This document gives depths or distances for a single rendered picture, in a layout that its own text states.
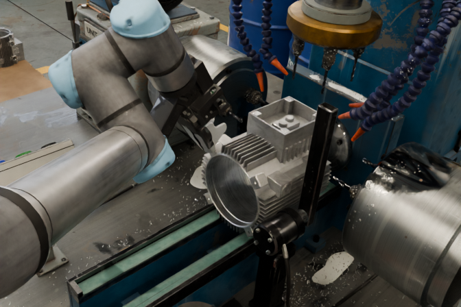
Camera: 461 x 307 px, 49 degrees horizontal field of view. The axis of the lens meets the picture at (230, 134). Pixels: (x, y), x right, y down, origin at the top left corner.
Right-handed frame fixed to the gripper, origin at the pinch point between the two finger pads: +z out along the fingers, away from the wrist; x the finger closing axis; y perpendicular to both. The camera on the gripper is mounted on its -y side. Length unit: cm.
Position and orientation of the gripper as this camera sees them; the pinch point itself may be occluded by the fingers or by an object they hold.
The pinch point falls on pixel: (206, 150)
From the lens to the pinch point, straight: 97.8
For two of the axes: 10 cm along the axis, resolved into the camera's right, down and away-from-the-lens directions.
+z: 3.0, 5.6, 7.7
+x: -6.7, -4.5, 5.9
